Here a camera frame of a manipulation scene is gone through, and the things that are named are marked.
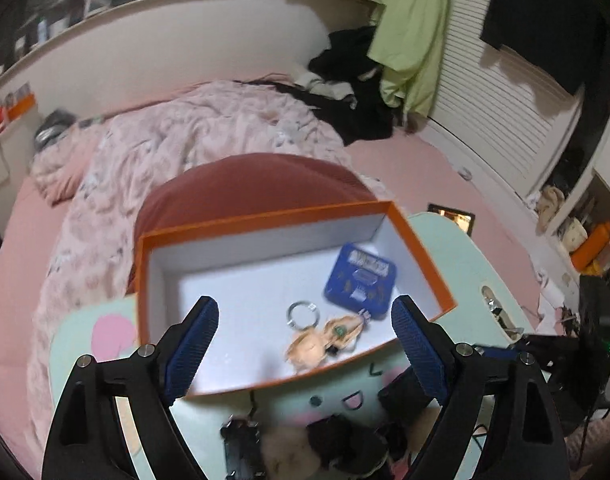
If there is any black hair claw clip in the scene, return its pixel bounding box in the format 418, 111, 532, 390
220, 416, 267, 480

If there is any black lace scrunchie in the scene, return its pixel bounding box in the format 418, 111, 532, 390
306, 415, 394, 479

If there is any white fur pompom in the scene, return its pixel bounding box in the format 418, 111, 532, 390
261, 426, 321, 480

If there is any blue metal tin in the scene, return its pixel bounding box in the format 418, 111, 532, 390
323, 244, 397, 320

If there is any doll keychain with ring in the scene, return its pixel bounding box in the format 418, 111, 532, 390
284, 301, 370, 373

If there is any orange cardboard box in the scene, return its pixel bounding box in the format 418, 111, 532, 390
134, 202, 456, 396

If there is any orange bottle on shelf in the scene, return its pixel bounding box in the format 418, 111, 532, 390
571, 221, 610, 272

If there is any tablet on bed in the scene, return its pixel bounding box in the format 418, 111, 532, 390
427, 203, 476, 236

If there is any pink floral duvet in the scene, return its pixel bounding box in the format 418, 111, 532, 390
27, 80, 389, 446

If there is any white bedside drawer cabinet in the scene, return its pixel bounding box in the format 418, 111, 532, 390
0, 105, 41, 237

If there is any black clothes pile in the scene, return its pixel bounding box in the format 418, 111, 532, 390
258, 26, 394, 145

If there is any black hanging garment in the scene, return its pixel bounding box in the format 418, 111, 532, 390
480, 0, 610, 96

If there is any green hanging garment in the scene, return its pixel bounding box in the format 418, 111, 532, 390
368, 0, 450, 117

